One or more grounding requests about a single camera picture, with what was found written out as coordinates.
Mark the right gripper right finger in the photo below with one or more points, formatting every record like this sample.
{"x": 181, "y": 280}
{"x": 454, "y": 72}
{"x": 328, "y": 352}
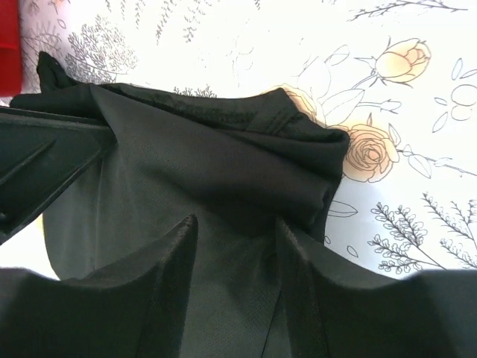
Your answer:
{"x": 335, "y": 308}

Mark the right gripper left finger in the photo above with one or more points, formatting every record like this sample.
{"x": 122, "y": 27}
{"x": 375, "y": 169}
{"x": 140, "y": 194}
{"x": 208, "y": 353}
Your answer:
{"x": 134, "y": 307}

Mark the red plastic bin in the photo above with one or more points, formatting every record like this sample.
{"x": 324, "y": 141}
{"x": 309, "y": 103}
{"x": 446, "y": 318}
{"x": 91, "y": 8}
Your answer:
{"x": 11, "y": 55}

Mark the floral table mat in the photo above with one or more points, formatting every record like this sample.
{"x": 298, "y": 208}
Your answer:
{"x": 399, "y": 76}

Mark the black t shirt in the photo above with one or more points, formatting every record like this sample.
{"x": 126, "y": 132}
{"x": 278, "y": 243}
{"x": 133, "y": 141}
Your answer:
{"x": 236, "y": 164}

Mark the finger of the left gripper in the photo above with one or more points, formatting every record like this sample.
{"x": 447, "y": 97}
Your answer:
{"x": 42, "y": 154}

